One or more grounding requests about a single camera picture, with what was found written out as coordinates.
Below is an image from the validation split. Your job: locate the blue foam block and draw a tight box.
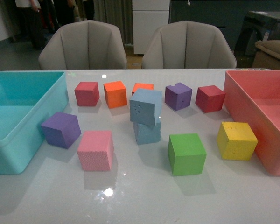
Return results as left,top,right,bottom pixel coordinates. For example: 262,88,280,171
130,88,162,126
133,122,161,145

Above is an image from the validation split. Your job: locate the orange foam block right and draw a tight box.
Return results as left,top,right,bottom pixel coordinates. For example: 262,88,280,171
132,83,154,95

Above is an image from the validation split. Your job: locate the orange foam block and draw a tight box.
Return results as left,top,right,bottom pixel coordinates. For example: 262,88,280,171
103,81,127,109
132,83,154,95

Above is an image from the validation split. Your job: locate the orange foam block left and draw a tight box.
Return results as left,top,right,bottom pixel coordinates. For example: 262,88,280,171
103,81,127,109

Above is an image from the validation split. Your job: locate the purple notched foam block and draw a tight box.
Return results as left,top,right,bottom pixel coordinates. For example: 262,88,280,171
165,83,192,111

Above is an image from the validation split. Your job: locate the red foam block left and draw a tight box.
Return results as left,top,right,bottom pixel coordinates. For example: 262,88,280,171
74,82,99,106

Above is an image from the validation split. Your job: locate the red foam block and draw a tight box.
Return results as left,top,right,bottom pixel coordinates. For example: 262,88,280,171
74,82,99,106
195,85,226,113

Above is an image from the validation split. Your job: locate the pink foam block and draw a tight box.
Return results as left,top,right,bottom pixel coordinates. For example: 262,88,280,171
77,130,114,171

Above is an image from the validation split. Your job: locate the green foam block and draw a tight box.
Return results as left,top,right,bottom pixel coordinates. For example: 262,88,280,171
168,133,207,176

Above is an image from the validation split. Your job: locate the red foam block right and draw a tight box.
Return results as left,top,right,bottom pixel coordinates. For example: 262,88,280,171
195,85,226,113

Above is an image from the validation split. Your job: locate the purple foam block left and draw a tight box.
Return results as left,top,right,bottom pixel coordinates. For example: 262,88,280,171
41,112,81,149

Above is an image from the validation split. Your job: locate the beige chair right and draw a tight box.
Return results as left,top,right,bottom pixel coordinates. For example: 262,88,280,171
142,21,237,69

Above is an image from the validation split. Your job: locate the beige chair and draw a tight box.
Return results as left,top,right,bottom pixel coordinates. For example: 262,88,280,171
142,21,237,69
38,20,127,70

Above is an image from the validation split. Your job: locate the beige chair left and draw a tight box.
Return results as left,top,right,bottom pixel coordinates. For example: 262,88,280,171
38,20,127,70

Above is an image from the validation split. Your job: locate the white cabinet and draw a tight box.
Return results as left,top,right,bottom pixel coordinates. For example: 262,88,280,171
132,0,170,55

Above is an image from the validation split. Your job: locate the yellow foam block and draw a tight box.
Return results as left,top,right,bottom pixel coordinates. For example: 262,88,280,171
217,122,258,161

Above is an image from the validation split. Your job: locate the teal plastic bin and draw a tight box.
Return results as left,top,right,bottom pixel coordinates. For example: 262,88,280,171
0,71,69,175

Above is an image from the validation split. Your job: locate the pink plastic bin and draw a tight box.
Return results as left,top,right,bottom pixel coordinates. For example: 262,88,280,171
224,70,280,176

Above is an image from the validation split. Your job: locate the person in dark clothes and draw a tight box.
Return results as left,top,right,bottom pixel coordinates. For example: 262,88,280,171
15,0,46,50

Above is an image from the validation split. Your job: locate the beige cushion seat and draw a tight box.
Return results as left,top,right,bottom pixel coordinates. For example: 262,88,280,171
252,40,280,70

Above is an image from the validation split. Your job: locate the dark appliance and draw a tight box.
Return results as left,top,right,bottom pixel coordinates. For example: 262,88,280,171
234,11,280,57

